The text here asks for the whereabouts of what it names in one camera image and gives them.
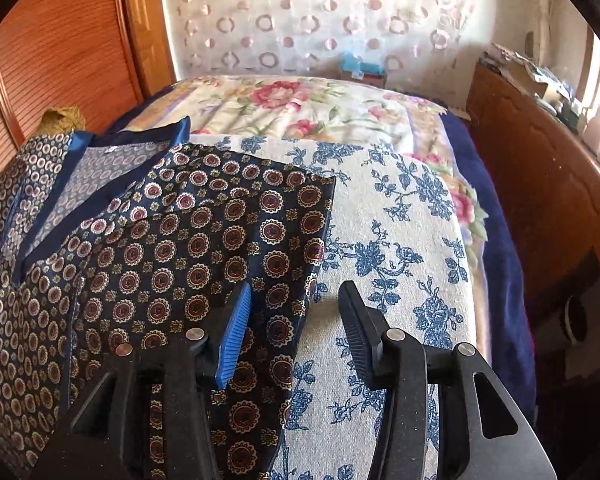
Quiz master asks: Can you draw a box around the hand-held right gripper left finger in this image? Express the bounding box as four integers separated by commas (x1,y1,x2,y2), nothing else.
30,282,253,480

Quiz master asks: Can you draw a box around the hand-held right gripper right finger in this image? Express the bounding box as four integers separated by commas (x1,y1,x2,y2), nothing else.
339,280,561,480

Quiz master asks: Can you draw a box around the navy medallion print shirt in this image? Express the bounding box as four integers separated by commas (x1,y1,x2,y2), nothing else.
0,116,337,480

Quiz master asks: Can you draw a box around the white blue floral cloth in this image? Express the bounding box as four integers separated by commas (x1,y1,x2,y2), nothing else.
190,132,481,480

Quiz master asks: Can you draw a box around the navy blue bed sheet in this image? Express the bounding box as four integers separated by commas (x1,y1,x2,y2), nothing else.
442,110,538,426

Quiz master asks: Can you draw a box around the grey round container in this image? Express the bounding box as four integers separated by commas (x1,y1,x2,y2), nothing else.
562,295,590,345

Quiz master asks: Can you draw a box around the pink floral blanket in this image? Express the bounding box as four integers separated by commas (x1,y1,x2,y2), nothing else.
125,76,491,266

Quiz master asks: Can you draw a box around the wooden cabinet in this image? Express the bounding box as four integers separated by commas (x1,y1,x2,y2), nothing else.
462,60,600,376

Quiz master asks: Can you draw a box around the cardboard box with blue items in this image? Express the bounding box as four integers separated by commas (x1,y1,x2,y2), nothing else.
339,52,387,86

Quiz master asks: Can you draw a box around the olive green pillow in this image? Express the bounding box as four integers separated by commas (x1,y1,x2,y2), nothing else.
39,106,87,137

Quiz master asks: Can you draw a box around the pile of papers and bags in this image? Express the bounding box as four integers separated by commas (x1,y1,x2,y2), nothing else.
480,42,581,126

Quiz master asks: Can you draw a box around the wooden louvred wardrobe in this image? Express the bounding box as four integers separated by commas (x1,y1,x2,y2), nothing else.
0,0,178,181

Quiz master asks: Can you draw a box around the white curtain with ring pattern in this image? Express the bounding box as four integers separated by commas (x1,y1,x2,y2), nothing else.
157,0,481,106

